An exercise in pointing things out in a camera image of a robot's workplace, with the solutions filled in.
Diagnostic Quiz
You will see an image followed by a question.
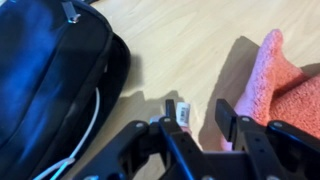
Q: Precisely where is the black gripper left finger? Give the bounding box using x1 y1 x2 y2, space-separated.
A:
165 99 176 119

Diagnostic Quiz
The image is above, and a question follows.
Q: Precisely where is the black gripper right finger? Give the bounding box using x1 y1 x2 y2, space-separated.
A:
215 99 238 143

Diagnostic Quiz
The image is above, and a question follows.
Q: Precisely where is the nail polish bottle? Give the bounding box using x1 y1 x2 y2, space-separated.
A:
149 101 194 134

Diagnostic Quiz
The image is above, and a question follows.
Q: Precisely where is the orange towel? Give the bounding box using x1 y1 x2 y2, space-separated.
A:
234 29 320 139

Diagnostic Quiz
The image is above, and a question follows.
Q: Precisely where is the dark blue pouch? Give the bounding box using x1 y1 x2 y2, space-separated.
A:
0 0 130 180

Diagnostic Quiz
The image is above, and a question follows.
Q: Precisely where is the white charging cable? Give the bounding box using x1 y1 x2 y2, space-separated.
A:
32 87 102 180

